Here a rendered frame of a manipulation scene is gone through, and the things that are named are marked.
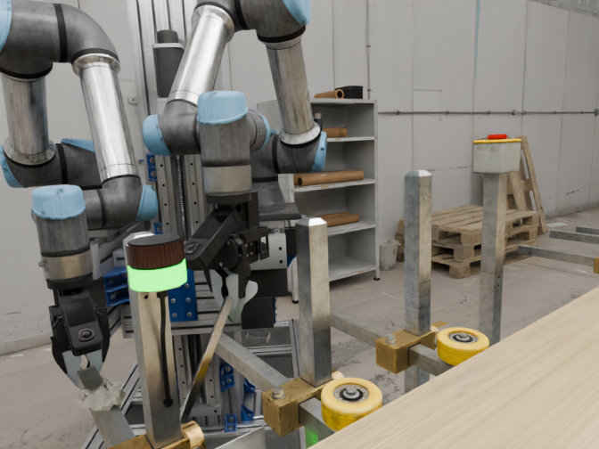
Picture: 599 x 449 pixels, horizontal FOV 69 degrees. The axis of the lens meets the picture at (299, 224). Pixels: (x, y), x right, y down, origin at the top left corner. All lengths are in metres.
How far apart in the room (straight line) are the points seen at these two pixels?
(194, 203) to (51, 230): 0.66
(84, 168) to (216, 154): 0.74
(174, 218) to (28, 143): 0.44
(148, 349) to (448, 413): 0.37
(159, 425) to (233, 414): 1.14
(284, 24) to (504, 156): 0.54
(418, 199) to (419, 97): 4.03
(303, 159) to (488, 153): 0.49
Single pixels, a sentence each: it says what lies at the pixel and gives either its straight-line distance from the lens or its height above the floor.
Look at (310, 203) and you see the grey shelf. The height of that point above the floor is 0.69.
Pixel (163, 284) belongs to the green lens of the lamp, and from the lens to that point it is 0.48.
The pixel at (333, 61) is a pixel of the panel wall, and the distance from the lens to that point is 4.10.
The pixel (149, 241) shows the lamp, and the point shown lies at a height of 1.14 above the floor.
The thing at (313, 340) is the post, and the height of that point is 0.93.
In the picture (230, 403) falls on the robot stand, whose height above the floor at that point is 0.31.
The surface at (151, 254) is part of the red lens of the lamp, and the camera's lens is 0.47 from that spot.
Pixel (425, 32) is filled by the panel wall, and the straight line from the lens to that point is 4.97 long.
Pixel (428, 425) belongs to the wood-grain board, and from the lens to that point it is 0.58.
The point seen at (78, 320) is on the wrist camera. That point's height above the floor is 0.97.
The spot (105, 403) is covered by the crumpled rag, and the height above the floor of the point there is 0.87.
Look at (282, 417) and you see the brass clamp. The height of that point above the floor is 0.84.
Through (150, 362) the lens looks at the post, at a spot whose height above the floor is 0.99.
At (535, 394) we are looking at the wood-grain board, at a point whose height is 0.90.
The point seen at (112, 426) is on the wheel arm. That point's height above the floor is 0.86.
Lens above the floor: 1.23
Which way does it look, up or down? 11 degrees down
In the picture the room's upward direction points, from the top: 3 degrees counter-clockwise
